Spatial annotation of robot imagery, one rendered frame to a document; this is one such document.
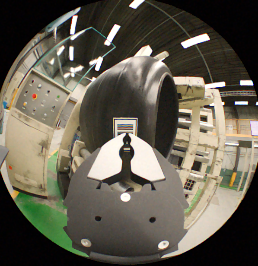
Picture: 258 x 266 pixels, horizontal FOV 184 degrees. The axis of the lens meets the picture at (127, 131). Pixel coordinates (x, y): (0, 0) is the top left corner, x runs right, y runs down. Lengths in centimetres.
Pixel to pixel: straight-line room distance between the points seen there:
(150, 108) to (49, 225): 118
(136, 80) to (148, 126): 9
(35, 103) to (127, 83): 82
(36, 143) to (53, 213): 77
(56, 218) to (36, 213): 23
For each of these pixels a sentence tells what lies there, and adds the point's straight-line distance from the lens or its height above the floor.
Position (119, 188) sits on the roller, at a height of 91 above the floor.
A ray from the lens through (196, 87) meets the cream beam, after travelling 80.
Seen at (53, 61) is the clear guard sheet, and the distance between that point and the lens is 99.
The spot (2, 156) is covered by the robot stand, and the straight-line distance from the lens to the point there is 82.
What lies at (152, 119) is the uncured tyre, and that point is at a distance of 16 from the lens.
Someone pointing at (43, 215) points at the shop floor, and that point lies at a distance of 117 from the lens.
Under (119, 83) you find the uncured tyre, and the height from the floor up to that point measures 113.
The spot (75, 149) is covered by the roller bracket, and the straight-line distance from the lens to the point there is 47.
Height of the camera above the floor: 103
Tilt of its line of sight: 9 degrees up
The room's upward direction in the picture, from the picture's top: 21 degrees clockwise
